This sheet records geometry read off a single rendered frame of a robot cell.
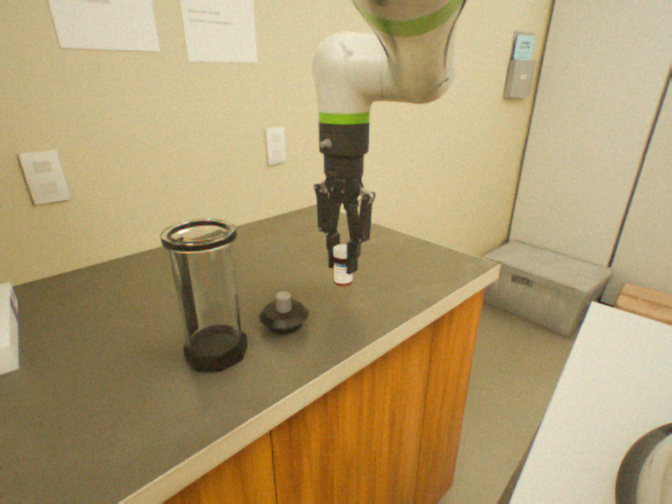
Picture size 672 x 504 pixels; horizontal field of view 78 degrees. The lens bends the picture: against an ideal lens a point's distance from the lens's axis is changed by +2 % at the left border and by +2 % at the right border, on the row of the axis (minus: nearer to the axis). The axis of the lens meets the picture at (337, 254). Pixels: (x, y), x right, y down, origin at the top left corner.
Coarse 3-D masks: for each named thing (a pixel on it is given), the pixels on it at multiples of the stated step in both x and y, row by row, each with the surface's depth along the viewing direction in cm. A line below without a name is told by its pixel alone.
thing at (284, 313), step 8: (280, 296) 75; (288, 296) 75; (272, 304) 78; (280, 304) 75; (288, 304) 75; (296, 304) 78; (264, 312) 75; (272, 312) 75; (280, 312) 75; (288, 312) 75; (296, 312) 75; (304, 312) 76; (264, 320) 74; (272, 320) 73; (280, 320) 73; (288, 320) 73; (296, 320) 74; (304, 320) 75; (272, 328) 74; (280, 328) 73; (288, 328) 74; (296, 328) 75
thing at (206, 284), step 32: (192, 224) 64; (224, 224) 63; (192, 256) 58; (224, 256) 60; (192, 288) 60; (224, 288) 62; (192, 320) 62; (224, 320) 63; (192, 352) 65; (224, 352) 65
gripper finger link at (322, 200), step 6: (318, 186) 80; (318, 192) 81; (318, 198) 81; (324, 198) 82; (318, 204) 82; (324, 204) 82; (318, 210) 82; (324, 210) 83; (318, 216) 83; (324, 216) 83; (318, 222) 83; (324, 222) 85; (318, 228) 84
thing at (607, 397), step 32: (608, 320) 41; (640, 320) 40; (576, 352) 41; (608, 352) 40; (640, 352) 38; (576, 384) 40; (608, 384) 39; (640, 384) 37; (576, 416) 39; (608, 416) 38; (640, 416) 37; (544, 448) 39; (576, 448) 38; (608, 448) 37; (544, 480) 38; (576, 480) 37; (608, 480) 36
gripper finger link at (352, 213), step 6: (342, 192) 76; (342, 198) 77; (348, 204) 77; (354, 204) 78; (348, 210) 77; (354, 210) 78; (348, 216) 78; (354, 216) 78; (348, 222) 78; (354, 222) 78; (348, 228) 79; (354, 228) 78; (354, 234) 79; (354, 240) 79
